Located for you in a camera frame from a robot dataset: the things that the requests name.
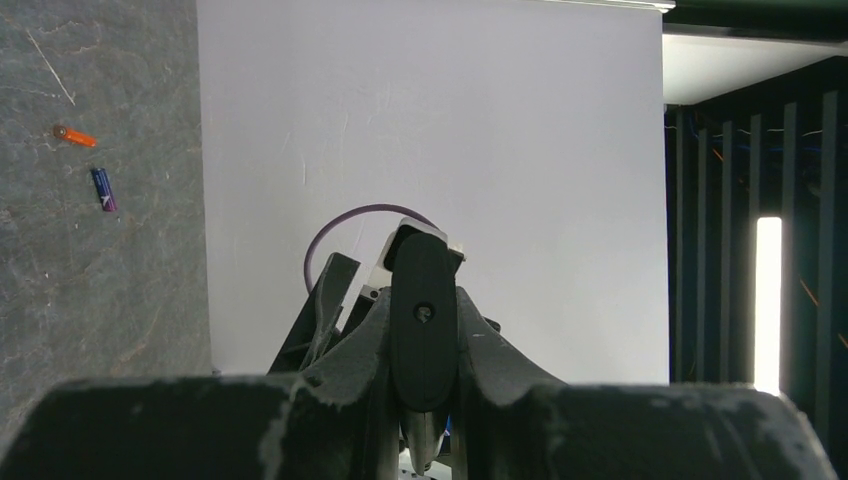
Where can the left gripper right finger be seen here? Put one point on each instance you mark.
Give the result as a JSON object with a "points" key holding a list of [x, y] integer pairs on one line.
{"points": [[514, 420]]}

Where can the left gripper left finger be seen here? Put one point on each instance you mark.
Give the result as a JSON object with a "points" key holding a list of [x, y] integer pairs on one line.
{"points": [[333, 420]]}

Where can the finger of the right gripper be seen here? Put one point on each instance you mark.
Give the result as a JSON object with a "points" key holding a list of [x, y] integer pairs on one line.
{"points": [[315, 326]]}

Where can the black remote control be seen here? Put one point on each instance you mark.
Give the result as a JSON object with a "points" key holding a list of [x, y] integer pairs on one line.
{"points": [[423, 343]]}

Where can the purple battery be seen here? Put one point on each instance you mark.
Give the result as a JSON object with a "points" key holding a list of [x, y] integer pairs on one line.
{"points": [[104, 189]]}

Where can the orange battery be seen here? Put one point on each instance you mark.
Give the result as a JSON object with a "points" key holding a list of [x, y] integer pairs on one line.
{"points": [[73, 136]]}

